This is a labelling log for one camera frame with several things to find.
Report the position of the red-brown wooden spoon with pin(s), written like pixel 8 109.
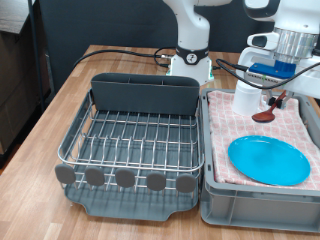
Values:
pixel 263 116

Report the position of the dark grey cutlery holder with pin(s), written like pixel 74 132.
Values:
pixel 143 96

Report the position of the white mug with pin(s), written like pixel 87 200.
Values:
pixel 245 100

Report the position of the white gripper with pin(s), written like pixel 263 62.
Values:
pixel 308 81

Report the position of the blue plate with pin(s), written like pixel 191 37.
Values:
pixel 270 160

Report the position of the grey drain tray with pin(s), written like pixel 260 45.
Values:
pixel 133 206

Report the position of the dark side cabinet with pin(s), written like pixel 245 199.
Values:
pixel 16 83

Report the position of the grey plastic crate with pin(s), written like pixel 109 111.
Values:
pixel 253 210

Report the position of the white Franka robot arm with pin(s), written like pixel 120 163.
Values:
pixel 193 26

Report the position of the pink checked cloth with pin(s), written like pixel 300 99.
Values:
pixel 226 133

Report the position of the black metal pole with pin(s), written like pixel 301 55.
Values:
pixel 36 50

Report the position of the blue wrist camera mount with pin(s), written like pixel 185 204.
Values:
pixel 273 70

